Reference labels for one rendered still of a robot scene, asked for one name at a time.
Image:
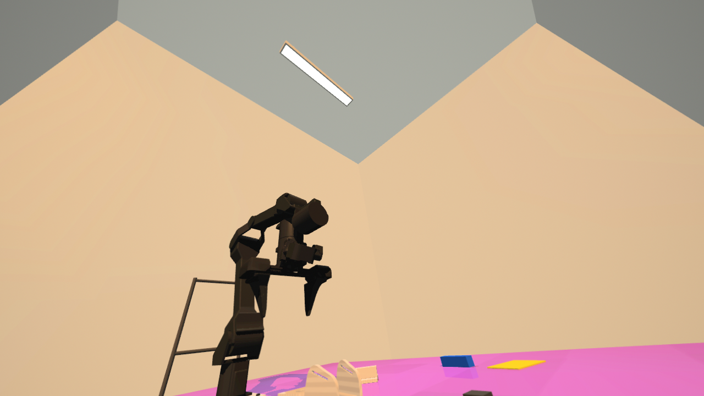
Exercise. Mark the yellow flat rectangular plate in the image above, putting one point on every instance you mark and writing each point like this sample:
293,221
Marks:
515,364

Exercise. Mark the blue rectangular block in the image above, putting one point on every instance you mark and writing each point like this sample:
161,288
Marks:
457,361

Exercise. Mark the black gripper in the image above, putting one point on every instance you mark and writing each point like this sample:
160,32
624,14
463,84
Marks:
257,271

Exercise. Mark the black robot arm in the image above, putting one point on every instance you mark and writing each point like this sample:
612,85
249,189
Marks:
244,333

